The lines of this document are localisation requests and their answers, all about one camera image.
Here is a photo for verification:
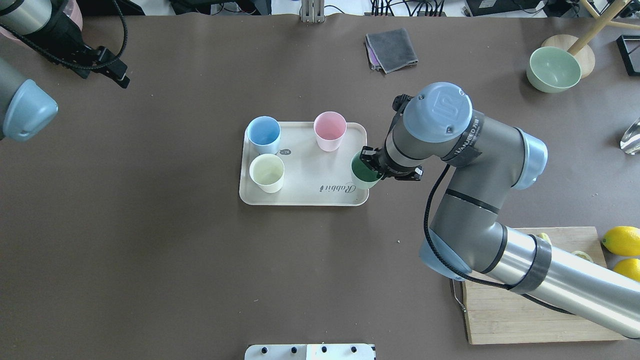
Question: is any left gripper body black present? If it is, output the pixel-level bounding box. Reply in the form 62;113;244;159
35;0;108;79

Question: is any grey folded cloth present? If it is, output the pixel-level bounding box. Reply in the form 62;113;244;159
365;27;419;75

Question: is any mint green bowl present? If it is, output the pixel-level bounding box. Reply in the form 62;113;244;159
526;47;582;94

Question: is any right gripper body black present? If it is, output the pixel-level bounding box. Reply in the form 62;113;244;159
374;95;426;182

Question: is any white pedestal base plate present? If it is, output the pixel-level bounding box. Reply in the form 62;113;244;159
244;342;377;360

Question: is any pink cup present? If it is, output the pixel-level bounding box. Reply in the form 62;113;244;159
313;111;346;152

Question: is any clear glass on stand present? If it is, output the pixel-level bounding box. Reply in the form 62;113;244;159
619;118;640;155

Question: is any cream white cup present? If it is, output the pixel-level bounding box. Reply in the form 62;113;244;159
249;153;285;194

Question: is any yellow plastic knife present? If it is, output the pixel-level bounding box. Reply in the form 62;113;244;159
536;232;553;246

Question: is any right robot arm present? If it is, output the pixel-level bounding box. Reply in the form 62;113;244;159
359;82;640;341

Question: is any wooden cup tree stand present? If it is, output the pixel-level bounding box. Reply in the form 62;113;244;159
541;0;639;79

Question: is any aluminium frame post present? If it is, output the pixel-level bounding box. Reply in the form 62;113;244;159
300;0;326;24

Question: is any yellow lemon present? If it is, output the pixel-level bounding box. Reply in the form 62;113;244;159
613;258;640;283
601;226;640;257

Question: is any light blue cup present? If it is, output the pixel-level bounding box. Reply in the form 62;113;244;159
246;116;281;155

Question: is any mint green cup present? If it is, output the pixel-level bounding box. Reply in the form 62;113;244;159
350;152;379;190

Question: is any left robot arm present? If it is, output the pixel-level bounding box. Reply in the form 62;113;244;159
0;0;130;142

